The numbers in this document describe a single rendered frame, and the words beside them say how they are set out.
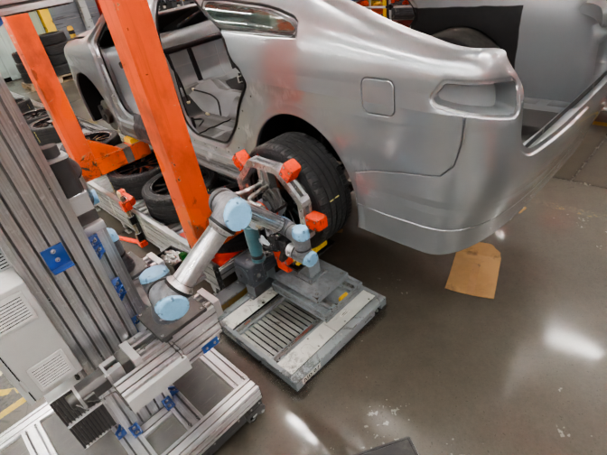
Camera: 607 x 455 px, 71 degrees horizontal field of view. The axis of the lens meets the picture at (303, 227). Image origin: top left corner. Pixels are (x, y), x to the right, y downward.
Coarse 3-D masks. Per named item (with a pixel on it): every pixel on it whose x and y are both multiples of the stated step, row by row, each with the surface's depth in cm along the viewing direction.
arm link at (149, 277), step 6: (150, 270) 169; (156, 270) 168; (162, 270) 167; (168, 270) 170; (144, 276) 166; (150, 276) 165; (156, 276) 164; (162, 276) 165; (144, 282) 164; (150, 282) 164; (156, 282) 163; (144, 288) 167; (150, 288) 163
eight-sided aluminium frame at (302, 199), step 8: (248, 160) 227; (256, 160) 225; (264, 160) 224; (248, 168) 231; (264, 168) 220; (272, 168) 214; (280, 168) 214; (240, 176) 241; (248, 176) 243; (280, 176) 213; (240, 184) 245; (248, 184) 249; (288, 184) 212; (296, 184) 214; (248, 192) 253; (288, 192) 215; (296, 192) 213; (304, 192) 215; (296, 200) 213; (304, 200) 213; (304, 208) 214; (304, 216) 216; (304, 224) 219; (312, 232) 224
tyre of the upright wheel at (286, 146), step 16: (272, 144) 223; (288, 144) 222; (304, 144) 223; (320, 144) 224; (288, 160) 216; (304, 160) 216; (320, 160) 219; (336, 160) 223; (304, 176) 213; (320, 176) 215; (336, 176) 221; (320, 192) 214; (336, 192) 221; (320, 208) 217; (336, 208) 224; (336, 224) 231; (320, 240) 232
